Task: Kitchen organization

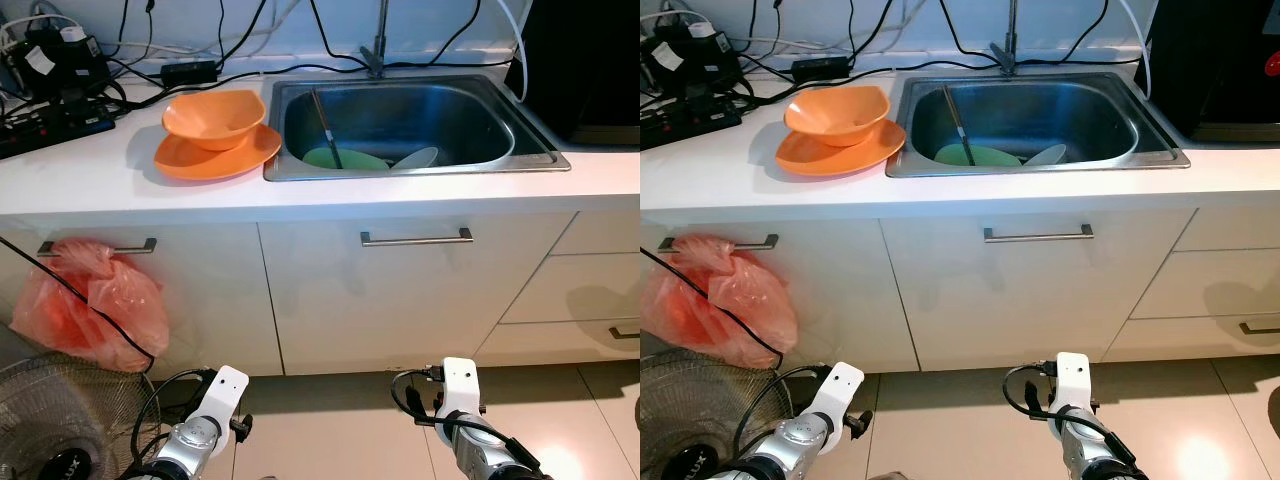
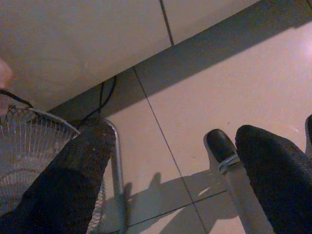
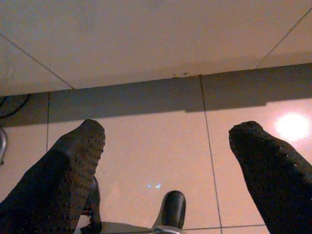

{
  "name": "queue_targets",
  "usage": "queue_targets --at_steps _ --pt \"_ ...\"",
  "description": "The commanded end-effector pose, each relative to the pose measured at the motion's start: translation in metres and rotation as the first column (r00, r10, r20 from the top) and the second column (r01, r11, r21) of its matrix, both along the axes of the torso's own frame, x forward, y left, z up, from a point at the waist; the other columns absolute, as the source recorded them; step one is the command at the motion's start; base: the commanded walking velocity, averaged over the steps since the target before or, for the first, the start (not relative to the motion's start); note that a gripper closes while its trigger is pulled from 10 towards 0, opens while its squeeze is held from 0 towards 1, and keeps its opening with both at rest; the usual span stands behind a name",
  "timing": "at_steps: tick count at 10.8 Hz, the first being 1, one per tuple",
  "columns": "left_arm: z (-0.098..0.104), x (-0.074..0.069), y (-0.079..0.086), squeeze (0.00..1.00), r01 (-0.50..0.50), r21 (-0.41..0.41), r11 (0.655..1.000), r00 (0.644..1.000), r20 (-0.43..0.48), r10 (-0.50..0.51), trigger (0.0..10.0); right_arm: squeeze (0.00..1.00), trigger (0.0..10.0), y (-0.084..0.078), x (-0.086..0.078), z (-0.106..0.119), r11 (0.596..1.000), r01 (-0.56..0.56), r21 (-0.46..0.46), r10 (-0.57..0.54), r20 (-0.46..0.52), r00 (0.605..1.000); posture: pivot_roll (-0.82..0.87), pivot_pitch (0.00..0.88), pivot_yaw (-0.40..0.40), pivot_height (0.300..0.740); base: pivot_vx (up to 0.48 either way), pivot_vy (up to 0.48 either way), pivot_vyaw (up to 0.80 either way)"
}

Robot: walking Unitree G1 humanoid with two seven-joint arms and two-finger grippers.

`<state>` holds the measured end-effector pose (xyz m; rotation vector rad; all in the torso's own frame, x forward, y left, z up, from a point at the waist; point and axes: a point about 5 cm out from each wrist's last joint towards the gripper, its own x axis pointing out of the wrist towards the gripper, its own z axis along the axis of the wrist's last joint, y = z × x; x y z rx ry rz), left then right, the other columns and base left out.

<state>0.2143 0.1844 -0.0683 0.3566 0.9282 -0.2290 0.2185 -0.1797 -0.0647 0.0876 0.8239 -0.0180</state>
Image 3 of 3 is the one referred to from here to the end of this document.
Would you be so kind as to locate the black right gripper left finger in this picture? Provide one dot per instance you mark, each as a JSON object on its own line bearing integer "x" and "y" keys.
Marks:
{"x": 48, "y": 185}

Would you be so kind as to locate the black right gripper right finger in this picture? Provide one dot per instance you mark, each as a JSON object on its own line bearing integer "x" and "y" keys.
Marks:
{"x": 278, "y": 185}

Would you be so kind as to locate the white kitchen cabinet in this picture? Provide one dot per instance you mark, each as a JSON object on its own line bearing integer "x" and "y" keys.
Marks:
{"x": 146, "y": 36}

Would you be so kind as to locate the chrome curved tube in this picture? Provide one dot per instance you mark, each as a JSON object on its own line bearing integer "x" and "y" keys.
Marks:
{"x": 3, "y": 146}

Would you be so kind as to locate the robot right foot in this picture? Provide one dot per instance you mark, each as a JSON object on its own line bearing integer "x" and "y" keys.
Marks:
{"x": 173, "y": 207}

